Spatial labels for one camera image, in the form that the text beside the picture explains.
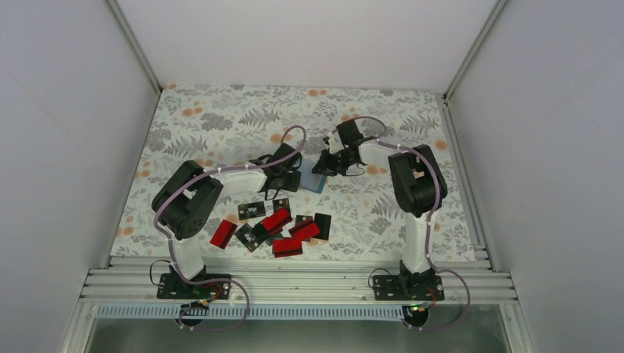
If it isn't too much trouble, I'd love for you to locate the teal leather card holder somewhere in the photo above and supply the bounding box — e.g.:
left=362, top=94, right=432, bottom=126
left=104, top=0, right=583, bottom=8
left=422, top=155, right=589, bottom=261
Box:
left=298, top=159, right=327, bottom=194

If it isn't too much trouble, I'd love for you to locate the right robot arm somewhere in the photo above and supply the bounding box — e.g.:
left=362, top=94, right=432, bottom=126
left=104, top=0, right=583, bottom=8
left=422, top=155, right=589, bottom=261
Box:
left=313, top=119, right=447, bottom=299

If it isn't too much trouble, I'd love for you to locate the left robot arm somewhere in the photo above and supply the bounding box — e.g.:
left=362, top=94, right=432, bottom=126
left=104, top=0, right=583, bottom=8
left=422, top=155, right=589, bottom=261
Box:
left=152, top=143, right=302, bottom=298

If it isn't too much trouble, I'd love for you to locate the small black card top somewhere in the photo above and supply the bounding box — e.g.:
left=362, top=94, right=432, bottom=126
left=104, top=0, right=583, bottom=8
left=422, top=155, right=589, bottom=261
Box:
left=272, top=198, right=291, bottom=213

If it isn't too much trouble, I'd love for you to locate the small black card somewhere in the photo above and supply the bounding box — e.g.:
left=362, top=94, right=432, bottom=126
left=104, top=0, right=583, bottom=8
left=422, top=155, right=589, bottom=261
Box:
left=272, top=198, right=291, bottom=213
left=295, top=215, right=313, bottom=225

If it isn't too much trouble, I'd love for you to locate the small black card middle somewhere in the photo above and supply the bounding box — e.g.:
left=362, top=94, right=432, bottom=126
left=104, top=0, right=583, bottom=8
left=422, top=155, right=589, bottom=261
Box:
left=295, top=215, right=313, bottom=225

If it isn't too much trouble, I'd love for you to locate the red black card centre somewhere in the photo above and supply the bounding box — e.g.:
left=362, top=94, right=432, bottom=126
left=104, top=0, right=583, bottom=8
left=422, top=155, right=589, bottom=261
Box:
left=252, top=207, right=292, bottom=243

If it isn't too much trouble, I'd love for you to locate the black vip card upper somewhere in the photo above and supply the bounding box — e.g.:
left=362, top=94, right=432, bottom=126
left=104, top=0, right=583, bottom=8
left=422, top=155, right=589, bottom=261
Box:
left=238, top=202, right=266, bottom=221

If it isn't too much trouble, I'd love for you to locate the red card under pile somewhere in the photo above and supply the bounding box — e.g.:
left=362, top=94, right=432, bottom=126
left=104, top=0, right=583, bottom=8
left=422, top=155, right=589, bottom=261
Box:
left=288, top=219, right=321, bottom=242

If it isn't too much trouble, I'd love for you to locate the black card far right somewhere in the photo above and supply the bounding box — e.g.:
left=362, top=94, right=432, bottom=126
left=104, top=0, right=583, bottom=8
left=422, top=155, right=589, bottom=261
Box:
left=313, top=213, right=332, bottom=240

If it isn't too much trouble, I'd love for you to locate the black card lower left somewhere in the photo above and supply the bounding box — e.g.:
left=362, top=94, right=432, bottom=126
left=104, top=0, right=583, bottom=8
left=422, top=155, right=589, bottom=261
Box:
left=234, top=224, right=261, bottom=252

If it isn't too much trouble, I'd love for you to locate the floral table mat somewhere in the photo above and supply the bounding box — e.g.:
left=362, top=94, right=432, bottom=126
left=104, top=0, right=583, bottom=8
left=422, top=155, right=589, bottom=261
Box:
left=111, top=85, right=475, bottom=263

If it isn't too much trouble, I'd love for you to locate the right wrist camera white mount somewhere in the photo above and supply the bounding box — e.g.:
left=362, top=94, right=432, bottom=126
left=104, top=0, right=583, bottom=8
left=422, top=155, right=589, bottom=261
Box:
left=324, top=132, right=344, bottom=154

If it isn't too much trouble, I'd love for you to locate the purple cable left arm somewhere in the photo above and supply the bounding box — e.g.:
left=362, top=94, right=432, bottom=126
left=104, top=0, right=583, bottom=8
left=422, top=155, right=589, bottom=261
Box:
left=153, top=125, right=308, bottom=286

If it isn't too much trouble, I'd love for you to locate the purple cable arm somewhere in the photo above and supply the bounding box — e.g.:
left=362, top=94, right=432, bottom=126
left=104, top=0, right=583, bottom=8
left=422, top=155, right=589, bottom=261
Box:
left=153, top=125, right=308, bottom=286
left=350, top=115, right=472, bottom=293

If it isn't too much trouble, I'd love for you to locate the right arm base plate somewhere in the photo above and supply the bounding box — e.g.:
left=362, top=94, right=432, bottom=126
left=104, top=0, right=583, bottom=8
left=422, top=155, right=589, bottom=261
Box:
left=370, top=275, right=445, bottom=302

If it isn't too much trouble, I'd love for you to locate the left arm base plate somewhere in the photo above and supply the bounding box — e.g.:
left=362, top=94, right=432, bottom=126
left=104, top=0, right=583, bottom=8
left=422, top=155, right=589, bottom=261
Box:
left=156, top=273, right=231, bottom=300

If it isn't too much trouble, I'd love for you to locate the aluminium rail base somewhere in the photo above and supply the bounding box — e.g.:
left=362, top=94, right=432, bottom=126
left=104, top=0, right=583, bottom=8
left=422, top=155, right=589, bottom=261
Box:
left=79, top=257, right=517, bottom=304

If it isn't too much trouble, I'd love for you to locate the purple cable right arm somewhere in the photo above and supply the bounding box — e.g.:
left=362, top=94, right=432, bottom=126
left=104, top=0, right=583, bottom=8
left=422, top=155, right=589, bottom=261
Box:
left=350, top=115, right=472, bottom=293

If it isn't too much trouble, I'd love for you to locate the perforated cable duct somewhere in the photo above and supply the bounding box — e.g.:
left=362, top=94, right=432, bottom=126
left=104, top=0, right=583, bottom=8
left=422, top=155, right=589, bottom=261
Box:
left=94, top=303, right=426, bottom=321

